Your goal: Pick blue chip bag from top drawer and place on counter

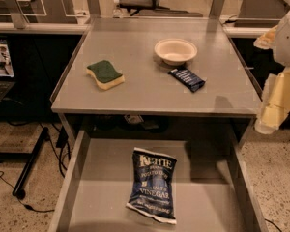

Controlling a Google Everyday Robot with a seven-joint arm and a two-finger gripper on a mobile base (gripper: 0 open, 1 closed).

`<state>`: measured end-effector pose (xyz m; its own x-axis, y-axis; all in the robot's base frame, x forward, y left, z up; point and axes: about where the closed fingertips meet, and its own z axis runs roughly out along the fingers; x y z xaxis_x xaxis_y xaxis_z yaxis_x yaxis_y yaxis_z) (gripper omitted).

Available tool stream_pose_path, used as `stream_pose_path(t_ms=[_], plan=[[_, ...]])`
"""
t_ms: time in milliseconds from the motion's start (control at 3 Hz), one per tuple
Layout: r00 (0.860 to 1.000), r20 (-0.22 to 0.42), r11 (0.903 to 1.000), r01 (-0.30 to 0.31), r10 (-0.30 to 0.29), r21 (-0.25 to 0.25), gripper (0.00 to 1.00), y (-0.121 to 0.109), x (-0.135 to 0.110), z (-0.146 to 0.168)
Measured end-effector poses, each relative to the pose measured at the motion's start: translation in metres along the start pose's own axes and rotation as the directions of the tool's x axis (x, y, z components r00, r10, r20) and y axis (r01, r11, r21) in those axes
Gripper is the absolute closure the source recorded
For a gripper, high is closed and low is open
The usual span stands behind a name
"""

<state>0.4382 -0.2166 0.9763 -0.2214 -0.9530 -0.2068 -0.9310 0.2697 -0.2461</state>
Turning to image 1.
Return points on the blue Kettle chip bag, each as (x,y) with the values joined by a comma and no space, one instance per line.
(151,194)

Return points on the black floor stand bar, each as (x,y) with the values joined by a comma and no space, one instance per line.
(18,190)

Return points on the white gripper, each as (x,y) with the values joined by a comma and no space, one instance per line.
(289,42)

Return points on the grey metal counter cabinet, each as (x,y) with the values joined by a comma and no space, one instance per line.
(228,101)

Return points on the open grey metal drawer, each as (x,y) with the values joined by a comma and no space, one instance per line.
(211,190)

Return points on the white paper bowl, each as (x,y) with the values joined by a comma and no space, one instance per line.
(175,52)

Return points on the dark blue snack bar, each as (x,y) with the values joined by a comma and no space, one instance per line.
(187,78)

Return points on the green and yellow sponge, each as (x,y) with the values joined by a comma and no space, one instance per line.
(105,75)

